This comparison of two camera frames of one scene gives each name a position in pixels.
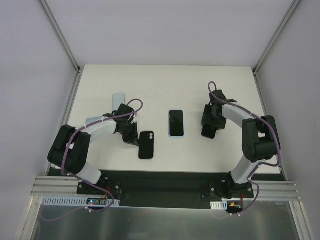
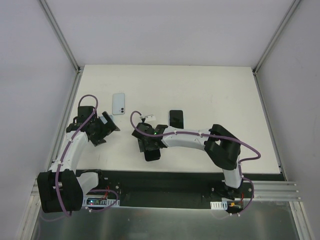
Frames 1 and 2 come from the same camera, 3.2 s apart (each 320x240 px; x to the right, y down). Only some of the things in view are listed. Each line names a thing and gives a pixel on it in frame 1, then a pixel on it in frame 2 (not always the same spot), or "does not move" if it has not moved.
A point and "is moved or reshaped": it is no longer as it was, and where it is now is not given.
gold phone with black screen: x=176 y=128 does not move
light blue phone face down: x=118 y=99 does not move
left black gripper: x=131 y=138 -> x=104 y=129
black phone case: x=209 y=131 is moved or reshaped
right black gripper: x=211 y=125 -> x=149 y=145
